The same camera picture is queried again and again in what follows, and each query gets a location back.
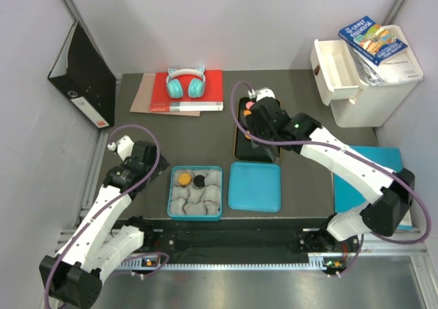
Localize orange round cookie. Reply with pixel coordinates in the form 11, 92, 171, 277
177, 173, 192, 186

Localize black round cookie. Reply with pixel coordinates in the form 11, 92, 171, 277
193, 175, 205, 188

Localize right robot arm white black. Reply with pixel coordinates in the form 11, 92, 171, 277
244, 97, 415, 251

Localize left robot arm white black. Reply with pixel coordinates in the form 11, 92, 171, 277
39, 136, 169, 308

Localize black cookie tray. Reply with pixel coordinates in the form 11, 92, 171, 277
233, 97, 283, 163

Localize teal tin lid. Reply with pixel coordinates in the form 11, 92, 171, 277
228, 162, 281, 213

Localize brown cardboard folder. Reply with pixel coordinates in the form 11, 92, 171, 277
130, 73, 201, 117

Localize red book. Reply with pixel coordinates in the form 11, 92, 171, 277
149, 67, 224, 113

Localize teal cookie tin box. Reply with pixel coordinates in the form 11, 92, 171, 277
167, 166, 224, 222

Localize teal cat ear headphones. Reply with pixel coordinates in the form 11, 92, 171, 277
166, 67, 206, 99

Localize blue folder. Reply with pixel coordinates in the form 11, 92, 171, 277
333, 146, 403, 213

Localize white drawer unit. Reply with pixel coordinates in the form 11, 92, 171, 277
309, 24, 424, 128

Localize blue paperback book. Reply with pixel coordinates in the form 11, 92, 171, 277
338, 16, 408, 66

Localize white booklet stack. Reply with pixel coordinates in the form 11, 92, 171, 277
349, 48, 422, 86

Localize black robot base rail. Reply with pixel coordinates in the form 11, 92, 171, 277
114, 217, 359, 264

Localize black ring binder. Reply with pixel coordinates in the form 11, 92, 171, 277
47, 22, 116, 129

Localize grey cable duct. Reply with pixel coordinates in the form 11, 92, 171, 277
116, 256, 345, 271

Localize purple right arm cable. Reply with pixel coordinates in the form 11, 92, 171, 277
231, 81, 433, 277

